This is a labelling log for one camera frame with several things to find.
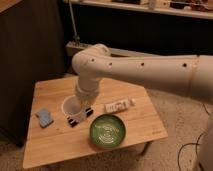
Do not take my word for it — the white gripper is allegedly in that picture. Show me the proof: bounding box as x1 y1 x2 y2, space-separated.
67 85 99 128

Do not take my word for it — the translucent white cup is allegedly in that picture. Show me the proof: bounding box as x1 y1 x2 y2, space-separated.
61 95 86 122

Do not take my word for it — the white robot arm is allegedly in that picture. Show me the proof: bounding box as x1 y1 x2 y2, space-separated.
66 44 213 106

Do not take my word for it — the green ceramic bowl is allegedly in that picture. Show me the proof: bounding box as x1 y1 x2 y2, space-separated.
89 114 126 149

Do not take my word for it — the blue sponge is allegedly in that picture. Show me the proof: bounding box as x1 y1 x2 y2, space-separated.
35 108 54 128

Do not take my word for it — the white tube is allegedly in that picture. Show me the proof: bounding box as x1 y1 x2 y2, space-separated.
104 99 135 113

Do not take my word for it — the wooden table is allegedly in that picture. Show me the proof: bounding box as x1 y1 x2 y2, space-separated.
23 77 168 169

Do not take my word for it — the metal pole stand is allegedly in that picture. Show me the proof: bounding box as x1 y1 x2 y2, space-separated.
66 0 142 57

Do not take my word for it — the wooden shelf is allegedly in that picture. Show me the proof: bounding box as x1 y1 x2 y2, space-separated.
62 0 213 20

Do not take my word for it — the black cable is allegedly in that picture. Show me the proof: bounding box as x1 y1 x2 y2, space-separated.
177 103 213 171

